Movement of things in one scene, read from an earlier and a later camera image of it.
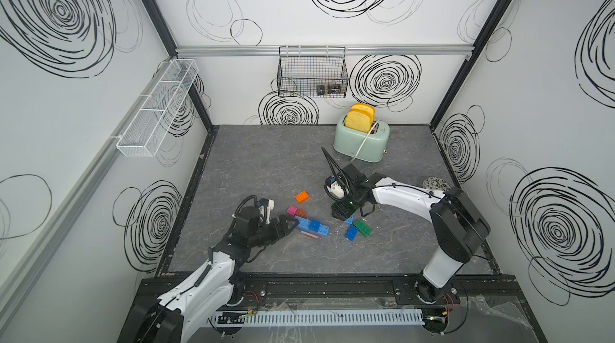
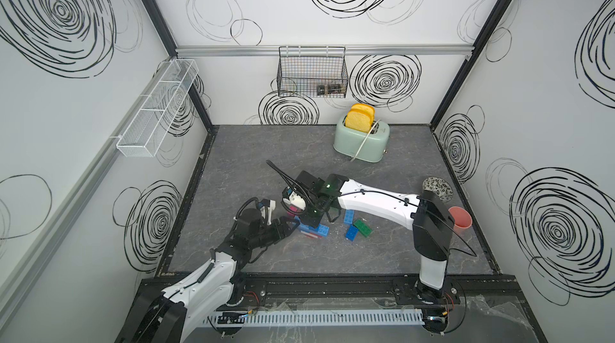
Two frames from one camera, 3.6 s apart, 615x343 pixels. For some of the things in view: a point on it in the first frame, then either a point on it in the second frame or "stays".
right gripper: [340, 212] to [310, 221]
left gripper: [283, 228] stays
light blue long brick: [304, 225] stays
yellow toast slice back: [365, 108] stays
